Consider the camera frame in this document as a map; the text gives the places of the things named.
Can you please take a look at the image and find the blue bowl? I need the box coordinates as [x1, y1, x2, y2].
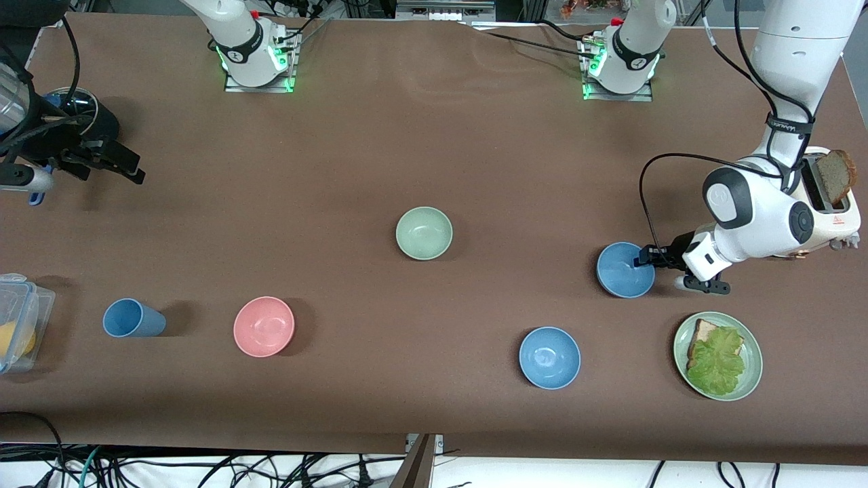
[519, 327, 582, 390]
[596, 241, 656, 299]

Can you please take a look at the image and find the green bowl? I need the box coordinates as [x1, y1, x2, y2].
[395, 206, 454, 261]

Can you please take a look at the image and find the pink bowl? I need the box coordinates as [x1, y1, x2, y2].
[233, 296, 296, 358]

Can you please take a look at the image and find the toast slice with lettuce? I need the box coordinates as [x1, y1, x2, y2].
[687, 319, 745, 370]

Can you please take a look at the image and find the green lettuce leaf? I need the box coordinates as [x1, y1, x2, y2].
[686, 327, 747, 397]

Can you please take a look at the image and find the green plate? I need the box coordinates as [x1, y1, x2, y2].
[673, 311, 764, 402]

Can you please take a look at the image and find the clear plastic container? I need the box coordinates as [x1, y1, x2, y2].
[0, 273, 56, 375]

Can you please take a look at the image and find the cream toaster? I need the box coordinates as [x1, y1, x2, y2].
[790, 146, 862, 260]

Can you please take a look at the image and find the brown bread slice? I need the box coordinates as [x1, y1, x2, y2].
[814, 149, 857, 204]

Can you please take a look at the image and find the blue cup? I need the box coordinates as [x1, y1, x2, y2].
[102, 298, 167, 338]

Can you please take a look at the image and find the yellow fruit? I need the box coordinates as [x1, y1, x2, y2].
[0, 322, 36, 360]

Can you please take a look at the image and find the white power strip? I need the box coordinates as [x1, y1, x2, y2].
[261, 0, 323, 18]

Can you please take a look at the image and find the brown table cloth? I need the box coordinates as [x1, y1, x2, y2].
[0, 12, 868, 468]

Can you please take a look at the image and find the table support leg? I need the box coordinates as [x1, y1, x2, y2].
[390, 434, 445, 488]

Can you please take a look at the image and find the black pot blue handle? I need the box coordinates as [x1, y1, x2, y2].
[28, 87, 121, 206]

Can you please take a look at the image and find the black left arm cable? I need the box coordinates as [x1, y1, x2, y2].
[639, 0, 814, 262]

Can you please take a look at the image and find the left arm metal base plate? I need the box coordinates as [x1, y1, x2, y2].
[582, 37, 654, 102]

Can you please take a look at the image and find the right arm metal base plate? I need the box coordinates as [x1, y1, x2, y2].
[224, 27, 297, 94]

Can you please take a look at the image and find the black right base cable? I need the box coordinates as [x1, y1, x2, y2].
[285, 17, 333, 52]

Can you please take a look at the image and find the short black base cable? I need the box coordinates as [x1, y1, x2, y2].
[539, 19, 587, 41]

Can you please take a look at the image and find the long black base cable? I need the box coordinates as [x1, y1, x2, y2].
[461, 20, 597, 60]

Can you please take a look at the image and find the teal cable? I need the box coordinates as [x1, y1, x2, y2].
[78, 446, 102, 488]

